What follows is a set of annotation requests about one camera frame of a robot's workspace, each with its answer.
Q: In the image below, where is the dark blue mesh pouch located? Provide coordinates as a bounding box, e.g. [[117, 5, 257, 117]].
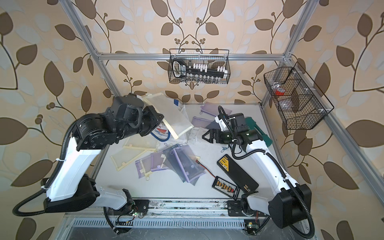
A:
[[163, 144, 186, 183]]

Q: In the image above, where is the yellow trimmed mesh pouch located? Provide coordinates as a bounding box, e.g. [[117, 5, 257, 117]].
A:
[[141, 92, 195, 140]]

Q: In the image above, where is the black box yellow label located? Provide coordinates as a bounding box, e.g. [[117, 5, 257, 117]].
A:
[[217, 154, 259, 193]]

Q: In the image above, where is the purple mesh pouch near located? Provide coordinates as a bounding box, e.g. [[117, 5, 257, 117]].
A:
[[192, 117, 220, 130]]

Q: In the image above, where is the black charger board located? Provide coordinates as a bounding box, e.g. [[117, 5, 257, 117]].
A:
[[212, 176, 241, 200]]

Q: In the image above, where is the yellow mesh pouch left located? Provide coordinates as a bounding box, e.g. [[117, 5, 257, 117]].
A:
[[111, 135, 159, 171]]

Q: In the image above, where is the small purple yellow pouch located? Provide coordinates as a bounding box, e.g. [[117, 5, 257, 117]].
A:
[[135, 153, 169, 181]]

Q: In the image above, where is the green plastic tool case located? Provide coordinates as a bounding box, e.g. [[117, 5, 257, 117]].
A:
[[245, 117, 273, 147]]

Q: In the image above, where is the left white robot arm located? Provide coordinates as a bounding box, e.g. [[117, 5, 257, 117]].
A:
[[12, 94, 164, 235]]

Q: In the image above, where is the purple mesh pouch far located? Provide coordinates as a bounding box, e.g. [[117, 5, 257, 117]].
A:
[[201, 102, 220, 117]]

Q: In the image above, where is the aluminium frame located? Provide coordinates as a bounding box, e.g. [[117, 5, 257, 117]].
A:
[[74, 1, 384, 240]]

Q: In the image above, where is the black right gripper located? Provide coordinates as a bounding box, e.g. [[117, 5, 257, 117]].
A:
[[203, 128, 238, 144]]

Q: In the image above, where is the purple mesh pouch pile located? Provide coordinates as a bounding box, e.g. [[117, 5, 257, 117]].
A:
[[171, 145, 205, 186]]

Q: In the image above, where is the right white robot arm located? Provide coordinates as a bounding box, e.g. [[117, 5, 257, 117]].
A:
[[202, 106, 315, 239]]

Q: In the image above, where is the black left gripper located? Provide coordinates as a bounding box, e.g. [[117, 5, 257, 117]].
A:
[[114, 104, 164, 141]]

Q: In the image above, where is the black wire basket back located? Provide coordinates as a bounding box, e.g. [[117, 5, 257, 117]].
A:
[[167, 48, 231, 85]]

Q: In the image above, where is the black wire basket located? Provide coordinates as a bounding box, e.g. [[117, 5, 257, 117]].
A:
[[167, 48, 231, 85], [264, 63, 335, 130]]

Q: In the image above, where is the black wire basket right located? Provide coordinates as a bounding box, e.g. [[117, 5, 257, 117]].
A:
[[264, 63, 335, 130]]

